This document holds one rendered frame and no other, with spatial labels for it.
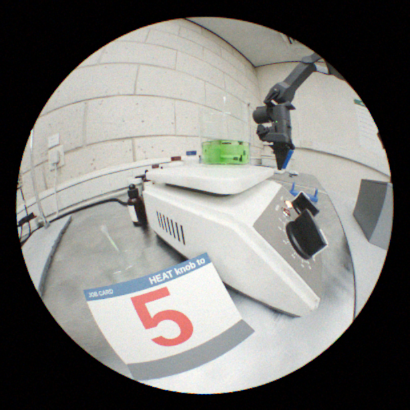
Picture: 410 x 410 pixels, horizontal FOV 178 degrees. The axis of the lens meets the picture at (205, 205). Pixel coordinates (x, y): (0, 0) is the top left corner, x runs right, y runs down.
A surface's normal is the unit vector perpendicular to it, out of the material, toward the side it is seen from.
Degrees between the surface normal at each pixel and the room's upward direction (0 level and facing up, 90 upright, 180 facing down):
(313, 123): 90
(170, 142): 90
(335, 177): 90
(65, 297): 0
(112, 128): 90
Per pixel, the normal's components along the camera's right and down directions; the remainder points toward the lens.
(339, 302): -0.04, -0.92
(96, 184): 0.68, 0.26
